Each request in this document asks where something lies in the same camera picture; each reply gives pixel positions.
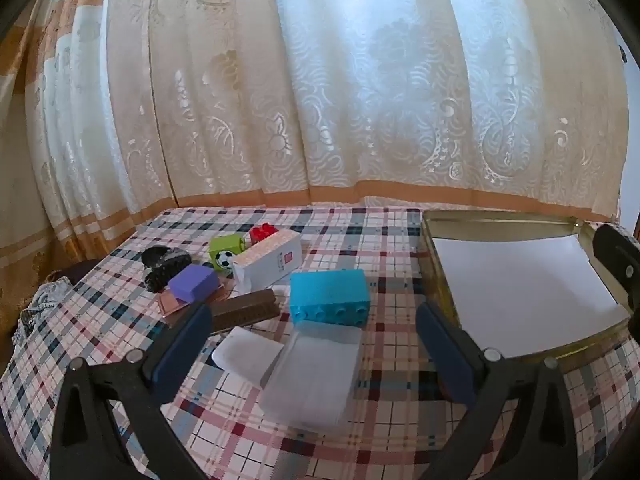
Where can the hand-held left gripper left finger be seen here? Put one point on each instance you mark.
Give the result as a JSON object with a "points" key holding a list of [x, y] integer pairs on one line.
{"points": [[185, 350]]}

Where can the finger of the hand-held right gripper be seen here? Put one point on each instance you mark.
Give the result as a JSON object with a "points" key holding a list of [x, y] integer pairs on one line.
{"points": [[617, 255]]}

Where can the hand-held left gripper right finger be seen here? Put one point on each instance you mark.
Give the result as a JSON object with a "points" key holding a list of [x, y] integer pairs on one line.
{"points": [[450, 355]]}

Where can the orange patterned long box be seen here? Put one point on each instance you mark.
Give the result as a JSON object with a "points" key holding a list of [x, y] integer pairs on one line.
{"points": [[170, 306]]}

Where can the purple block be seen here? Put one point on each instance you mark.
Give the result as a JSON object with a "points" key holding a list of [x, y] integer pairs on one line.
{"points": [[192, 280]]}

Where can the black hair claw clip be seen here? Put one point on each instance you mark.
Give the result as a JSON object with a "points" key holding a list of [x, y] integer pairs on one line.
{"points": [[160, 265]]}

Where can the gold tin box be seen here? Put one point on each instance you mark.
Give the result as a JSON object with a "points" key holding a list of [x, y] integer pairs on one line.
{"points": [[431, 260]]}

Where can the green cube with soccer ball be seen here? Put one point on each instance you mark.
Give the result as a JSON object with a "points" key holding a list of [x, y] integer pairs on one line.
{"points": [[222, 247]]}

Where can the red building brick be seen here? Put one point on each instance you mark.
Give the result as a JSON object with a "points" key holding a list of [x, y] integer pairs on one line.
{"points": [[262, 233]]}

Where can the teal building block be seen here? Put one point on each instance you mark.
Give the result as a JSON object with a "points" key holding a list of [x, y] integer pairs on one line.
{"points": [[325, 290]]}

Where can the white packet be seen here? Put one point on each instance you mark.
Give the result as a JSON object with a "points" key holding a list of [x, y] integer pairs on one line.
{"points": [[245, 355]]}

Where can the brown ribbed long box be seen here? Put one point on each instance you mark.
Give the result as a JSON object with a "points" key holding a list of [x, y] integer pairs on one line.
{"points": [[245, 307]]}

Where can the plaid tablecloth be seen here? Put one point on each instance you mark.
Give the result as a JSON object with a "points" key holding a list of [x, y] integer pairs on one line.
{"points": [[390, 280]]}

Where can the white carton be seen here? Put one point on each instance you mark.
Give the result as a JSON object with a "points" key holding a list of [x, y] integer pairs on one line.
{"points": [[270, 265]]}

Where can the translucent plastic box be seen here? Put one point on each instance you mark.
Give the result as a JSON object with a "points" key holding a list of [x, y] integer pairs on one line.
{"points": [[310, 380]]}

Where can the grey crocheted cloth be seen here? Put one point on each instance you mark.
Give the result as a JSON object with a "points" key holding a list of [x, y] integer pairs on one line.
{"points": [[45, 297]]}

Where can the cream lace curtain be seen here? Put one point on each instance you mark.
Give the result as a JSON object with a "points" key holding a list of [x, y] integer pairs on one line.
{"points": [[320, 85]]}

